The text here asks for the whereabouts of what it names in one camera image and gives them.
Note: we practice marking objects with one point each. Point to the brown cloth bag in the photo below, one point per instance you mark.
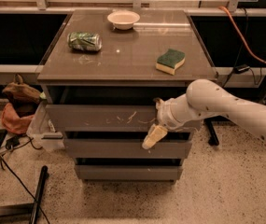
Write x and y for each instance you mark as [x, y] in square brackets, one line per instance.
[24, 98]

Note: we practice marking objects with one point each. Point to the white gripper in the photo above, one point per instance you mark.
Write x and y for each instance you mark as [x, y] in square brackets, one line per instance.
[165, 116]

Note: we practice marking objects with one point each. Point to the grey drawer cabinet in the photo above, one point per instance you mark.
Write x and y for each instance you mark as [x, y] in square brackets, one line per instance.
[123, 72]

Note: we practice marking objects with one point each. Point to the black power adapter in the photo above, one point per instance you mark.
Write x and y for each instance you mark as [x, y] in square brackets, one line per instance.
[239, 69]

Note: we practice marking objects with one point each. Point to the black table leg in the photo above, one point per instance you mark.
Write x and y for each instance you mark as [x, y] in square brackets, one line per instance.
[30, 210]

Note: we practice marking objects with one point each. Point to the crushed green soda can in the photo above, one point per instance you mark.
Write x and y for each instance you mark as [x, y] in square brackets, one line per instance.
[84, 41]

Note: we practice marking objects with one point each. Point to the white bowl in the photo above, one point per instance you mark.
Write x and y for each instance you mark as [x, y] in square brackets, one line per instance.
[123, 19]

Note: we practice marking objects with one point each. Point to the grey drawer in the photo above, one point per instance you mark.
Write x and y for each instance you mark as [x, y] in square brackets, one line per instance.
[138, 173]
[102, 118]
[132, 149]

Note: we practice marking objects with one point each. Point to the grey bottom drawer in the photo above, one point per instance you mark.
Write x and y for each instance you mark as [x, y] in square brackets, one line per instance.
[138, 173]

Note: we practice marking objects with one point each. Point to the green yellow sponge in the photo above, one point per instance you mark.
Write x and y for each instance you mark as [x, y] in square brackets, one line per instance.
[170, 61]

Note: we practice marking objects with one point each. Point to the orange cloth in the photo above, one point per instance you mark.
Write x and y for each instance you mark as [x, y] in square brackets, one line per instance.
[12, 122]

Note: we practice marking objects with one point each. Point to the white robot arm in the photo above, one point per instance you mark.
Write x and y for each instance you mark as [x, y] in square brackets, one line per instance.
[205, 99]

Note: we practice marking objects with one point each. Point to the grey top drawer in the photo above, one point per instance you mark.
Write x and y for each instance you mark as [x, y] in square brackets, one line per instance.
[102, 118]

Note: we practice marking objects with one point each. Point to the black stand leg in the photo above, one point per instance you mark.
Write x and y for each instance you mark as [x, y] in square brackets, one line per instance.
[212, 131]

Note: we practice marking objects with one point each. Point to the grey middle drawer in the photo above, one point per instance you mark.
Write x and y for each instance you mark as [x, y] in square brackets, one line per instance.
[132, 149]

